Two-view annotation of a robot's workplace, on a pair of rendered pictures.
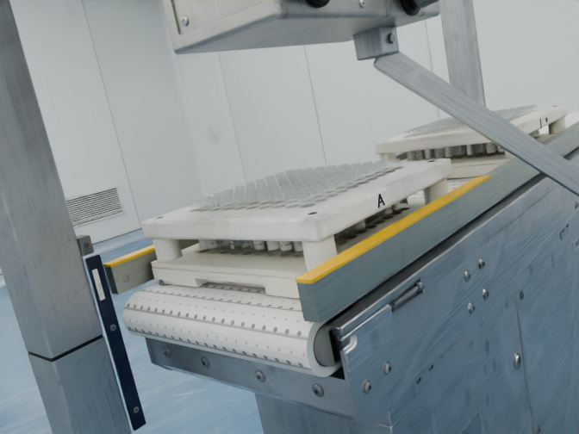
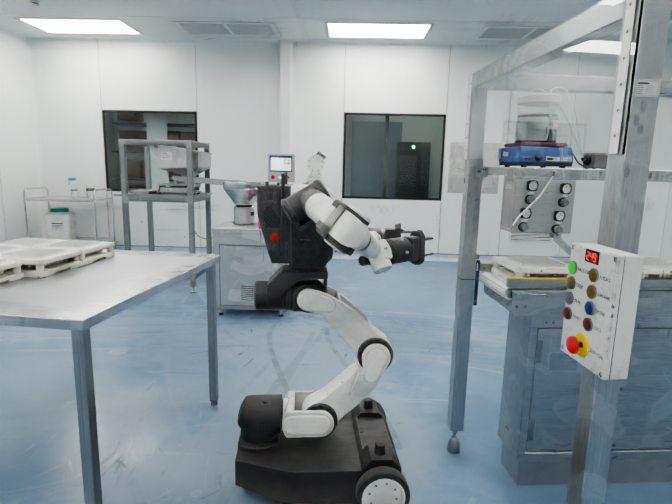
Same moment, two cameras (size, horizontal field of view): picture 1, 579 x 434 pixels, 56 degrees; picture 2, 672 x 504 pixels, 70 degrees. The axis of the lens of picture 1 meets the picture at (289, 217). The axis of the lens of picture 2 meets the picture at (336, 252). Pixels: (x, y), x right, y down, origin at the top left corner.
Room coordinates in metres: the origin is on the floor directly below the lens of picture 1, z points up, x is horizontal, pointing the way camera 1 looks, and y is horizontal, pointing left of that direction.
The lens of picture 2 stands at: (-1.31, -0.72, 1.29)
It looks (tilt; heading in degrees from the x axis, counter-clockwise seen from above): 10 degrees down; 43
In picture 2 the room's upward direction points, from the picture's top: 1 degrees clockwise
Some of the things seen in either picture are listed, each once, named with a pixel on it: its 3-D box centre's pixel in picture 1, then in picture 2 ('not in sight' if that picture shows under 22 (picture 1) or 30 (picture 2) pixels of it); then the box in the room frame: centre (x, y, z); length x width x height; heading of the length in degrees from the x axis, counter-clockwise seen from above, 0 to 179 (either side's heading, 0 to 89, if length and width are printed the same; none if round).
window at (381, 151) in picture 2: not in sight; (393, 157); (4.10, 3.34, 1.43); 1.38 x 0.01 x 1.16; 132
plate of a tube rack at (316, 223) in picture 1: (298, 197); (534, 264); (0.59, -0.01, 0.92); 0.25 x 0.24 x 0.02; 47
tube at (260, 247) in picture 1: (258, 234); not in sight; (0.53, 0.03, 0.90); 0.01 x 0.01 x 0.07
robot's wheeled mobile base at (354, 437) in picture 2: not in sight; (315, 432); (-0.03, 0.58, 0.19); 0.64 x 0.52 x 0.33; 137
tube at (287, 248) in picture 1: (284, 235); not in sight; (0.50, 0.01, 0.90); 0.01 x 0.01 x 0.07
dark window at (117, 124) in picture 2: not in sight; (151, 151); (1.85, 5.85, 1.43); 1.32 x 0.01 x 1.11; 132
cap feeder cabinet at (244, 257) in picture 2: not in sight; (255, 267); (1.25, 2.68, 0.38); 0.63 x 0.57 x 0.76; 132
